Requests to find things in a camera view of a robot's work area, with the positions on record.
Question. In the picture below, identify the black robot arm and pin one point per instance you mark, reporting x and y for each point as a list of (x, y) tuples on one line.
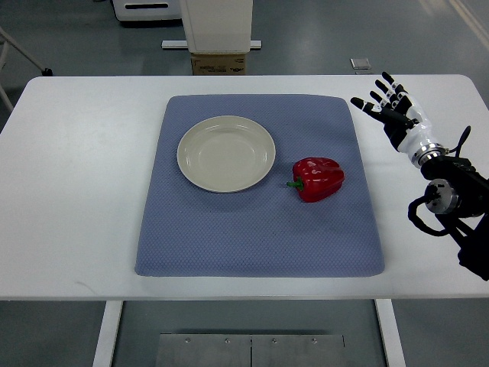
[(458, 197)]

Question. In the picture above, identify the white table leg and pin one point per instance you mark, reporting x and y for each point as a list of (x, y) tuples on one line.
[(390, 336), (108, 334)]

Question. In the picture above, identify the white pillar stand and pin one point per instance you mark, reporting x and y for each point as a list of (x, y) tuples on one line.
[(215, 27)]

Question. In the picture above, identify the right white table leg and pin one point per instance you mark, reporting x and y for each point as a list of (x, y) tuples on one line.
[(390, 336)]

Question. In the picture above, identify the white machine cabinet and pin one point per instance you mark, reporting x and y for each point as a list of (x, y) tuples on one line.
[(150, 10)]

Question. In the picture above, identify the blue textured mat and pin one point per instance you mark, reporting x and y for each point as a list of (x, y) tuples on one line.
[(266, 230)]

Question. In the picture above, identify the left white table leg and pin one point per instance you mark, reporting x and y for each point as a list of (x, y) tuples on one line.
[(108, 334)]

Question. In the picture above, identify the cardboard box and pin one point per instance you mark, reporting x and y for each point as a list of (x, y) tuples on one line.
[(218, 64)]

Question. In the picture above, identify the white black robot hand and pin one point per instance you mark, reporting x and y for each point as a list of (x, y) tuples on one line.
[(404, 121)]

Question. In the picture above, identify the cream round plate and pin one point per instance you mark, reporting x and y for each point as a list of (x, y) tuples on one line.
[(226, 154)]

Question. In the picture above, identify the small grey floor plate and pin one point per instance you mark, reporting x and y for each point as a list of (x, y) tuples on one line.
[(360, 63)]

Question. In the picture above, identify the red bell pepper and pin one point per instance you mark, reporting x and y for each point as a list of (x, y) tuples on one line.
[(315, 179)]

